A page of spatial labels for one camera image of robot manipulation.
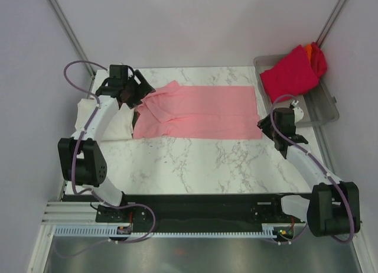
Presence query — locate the aluminium corner profile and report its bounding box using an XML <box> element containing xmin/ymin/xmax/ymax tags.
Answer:
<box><xmin>40</xmin><ymin>0</ymin><xmax>96</xmax><ymax>78</ymax></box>
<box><xmin>316</xmin><ymin>0</ymin><xmax>349</xmax><ymax>48</ymax></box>

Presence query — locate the orange t shirt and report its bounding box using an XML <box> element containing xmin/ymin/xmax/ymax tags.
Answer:
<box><xmin>304</xmin><ymin>44</ymin><xmax>312</xmax><ymax>61</ymax></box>

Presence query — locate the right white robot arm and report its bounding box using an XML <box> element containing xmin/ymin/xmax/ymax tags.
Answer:
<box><xmin>257</xmin><ymin>108</ymin><xmax>360</xmax><ymax>244</ymax></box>

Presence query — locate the crimson t shirt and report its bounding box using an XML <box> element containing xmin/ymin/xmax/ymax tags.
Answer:
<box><xmin>260</xmin><ymin>45</ymin><xmax>320</xmax><ymax>102</ymax></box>

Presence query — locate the red t shirt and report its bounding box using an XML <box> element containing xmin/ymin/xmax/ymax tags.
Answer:
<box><xmin>310</xmin><ymin>42</ymin><xmax>328</xmax><ymax>78</ymax></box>

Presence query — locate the folded cream t shirt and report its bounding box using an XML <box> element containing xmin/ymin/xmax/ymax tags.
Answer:
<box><xmin>73</xmin><ymin>97</ymin><xmax>135</xmax><ymax>141</ymax></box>

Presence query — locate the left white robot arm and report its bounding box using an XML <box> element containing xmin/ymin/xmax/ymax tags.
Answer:
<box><xmin>58</xmin><ymin>64</ymin><xmax>155</xmax><ymax>222</ymax></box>

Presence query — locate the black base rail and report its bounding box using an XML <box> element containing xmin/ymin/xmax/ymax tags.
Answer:
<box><xmin>60</xmin><ymin>192</ymin><xmax>343</xmax><ymax>234</ymax></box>

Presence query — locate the grey plastic tray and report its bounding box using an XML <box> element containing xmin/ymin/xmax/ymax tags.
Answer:
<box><xmin>253</xmin><ymin>54</ymin><xmax>340</xmax><ymax>128</ymax></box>

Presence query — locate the white slotted cable duct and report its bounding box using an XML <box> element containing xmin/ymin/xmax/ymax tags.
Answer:
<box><xmin>54</xmin><ymin>225</ymin><xmax>294</xmax><ymax>238</ymax></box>

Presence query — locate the pink t shirt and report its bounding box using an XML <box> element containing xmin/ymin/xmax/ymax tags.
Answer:
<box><xmin>133</xmin><ymin>81</ymin><xmax>262</xmax><ymax>140</ymax></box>

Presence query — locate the left aluminium corner profile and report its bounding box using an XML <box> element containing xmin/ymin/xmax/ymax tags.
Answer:
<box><xmin>40</xmin><ymin>0</ymin><xmax>96</xmax><ymax>78</ymax></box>

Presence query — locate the right aluminium corner profile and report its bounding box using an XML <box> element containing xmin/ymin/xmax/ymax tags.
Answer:
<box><xmin>316</xmin><ymin>0</ymin><xmax>349</xmax><ymax>48</ymax></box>

